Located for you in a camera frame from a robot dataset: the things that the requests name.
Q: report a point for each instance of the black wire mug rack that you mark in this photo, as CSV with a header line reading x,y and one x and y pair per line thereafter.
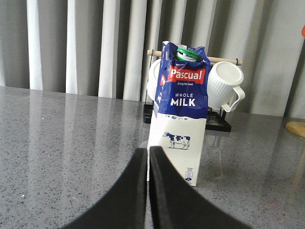
x,y
215,121

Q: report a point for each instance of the wooden mug tree stand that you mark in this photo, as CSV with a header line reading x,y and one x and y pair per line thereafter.
x,y
296,127

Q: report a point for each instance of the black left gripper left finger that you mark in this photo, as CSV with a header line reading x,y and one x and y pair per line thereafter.
x,y
124,205

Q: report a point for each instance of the grey pleated curtain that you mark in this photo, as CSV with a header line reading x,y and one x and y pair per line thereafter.
x,y
99,47

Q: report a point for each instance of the white ribbed mug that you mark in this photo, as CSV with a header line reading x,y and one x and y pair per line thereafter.
x,y
223,86

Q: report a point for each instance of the white smooth mug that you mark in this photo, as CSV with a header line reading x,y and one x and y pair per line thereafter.
x,y
153,78

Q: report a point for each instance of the blue white milk carton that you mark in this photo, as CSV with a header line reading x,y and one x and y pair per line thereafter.
x,y
180,108

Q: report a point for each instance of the orange mug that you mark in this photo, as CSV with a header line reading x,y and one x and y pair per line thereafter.
x,y
303,31

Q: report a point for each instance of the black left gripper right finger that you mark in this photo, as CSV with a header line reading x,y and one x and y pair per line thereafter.
x,y
176,205

